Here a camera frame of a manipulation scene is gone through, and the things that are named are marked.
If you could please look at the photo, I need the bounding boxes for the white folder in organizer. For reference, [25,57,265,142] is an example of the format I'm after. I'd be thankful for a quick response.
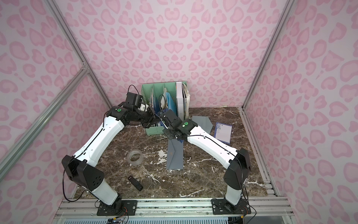
[176,82,185,121]

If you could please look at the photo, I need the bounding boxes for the small black device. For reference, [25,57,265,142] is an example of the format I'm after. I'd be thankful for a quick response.
[128,175,143,191]

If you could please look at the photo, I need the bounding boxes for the white letter paper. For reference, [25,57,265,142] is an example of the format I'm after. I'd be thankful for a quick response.
[214,122,232,145]

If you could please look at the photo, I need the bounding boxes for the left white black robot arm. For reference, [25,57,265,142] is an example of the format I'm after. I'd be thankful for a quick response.
[62,104,155,208]

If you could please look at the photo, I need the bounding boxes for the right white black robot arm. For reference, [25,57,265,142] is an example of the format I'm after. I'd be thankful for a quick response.
[158,110,251,207]

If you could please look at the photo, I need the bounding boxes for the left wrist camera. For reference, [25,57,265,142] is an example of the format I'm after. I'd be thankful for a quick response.
[140,103,149,112]

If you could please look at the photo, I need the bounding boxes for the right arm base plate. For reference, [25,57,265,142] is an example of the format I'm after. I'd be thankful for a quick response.
[211,198,252,216]

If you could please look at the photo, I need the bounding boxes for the green file organizer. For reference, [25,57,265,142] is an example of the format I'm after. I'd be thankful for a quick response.
[141,81,191,136]

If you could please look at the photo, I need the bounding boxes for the aluminium front rail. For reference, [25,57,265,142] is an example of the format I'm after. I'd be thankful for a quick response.
[54,197,294,221]

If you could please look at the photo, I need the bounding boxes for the stack of papers right slot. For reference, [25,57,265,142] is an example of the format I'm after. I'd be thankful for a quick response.
[182,83,190,119]

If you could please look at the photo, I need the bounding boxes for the clear tape roll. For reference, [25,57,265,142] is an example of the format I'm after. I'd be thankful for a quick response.
[126,149,144,166]

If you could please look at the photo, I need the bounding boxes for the light teal envelope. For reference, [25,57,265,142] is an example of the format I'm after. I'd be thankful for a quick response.
[192,116,213,134]

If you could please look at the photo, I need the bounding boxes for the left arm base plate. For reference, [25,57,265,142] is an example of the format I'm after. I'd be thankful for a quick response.
[97,199,138,216]

